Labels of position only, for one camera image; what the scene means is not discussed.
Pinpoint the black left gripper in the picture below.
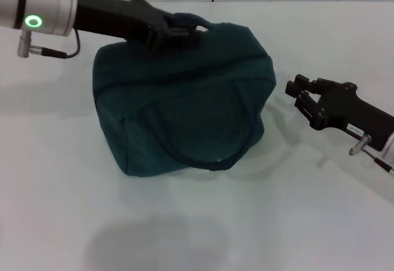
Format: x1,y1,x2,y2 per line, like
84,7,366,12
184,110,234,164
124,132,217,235
74,0,206,52

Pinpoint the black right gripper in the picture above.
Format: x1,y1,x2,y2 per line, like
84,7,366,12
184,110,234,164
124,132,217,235
284,73,394,152

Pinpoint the dark teal insulated lunch bag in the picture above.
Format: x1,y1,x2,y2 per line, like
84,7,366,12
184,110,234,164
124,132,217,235
92,12,277,178

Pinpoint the dark grey right arm cable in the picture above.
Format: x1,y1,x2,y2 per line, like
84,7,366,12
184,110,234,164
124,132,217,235
361,148,394,174

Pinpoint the dark grey arm cable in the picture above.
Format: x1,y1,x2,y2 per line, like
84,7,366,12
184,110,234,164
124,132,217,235
28,29,82,60
361,148,394,174

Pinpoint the dark grey left arm cable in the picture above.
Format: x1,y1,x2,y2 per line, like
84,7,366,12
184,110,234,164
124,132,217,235
28,29,82,60

